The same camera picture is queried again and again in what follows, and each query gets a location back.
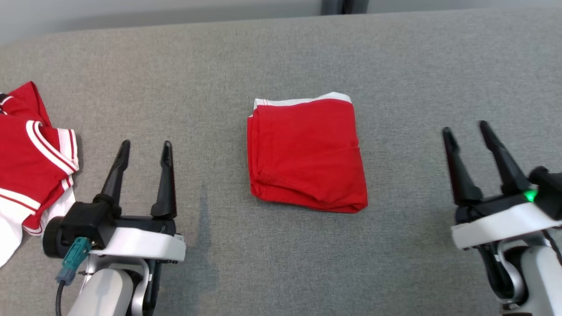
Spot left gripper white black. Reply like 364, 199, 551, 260
93, 140, 186, 264

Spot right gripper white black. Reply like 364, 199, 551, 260
442, 120, 562, 251

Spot red white striped jersey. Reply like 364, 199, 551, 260
0, 81, 80, 268

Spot plain red shorts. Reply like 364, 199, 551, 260
247, 92, 368, 214

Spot left teal plug black cable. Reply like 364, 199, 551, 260
55, 237, 92, 316

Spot grey metal wall post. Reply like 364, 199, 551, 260
321, 0, 368, 15

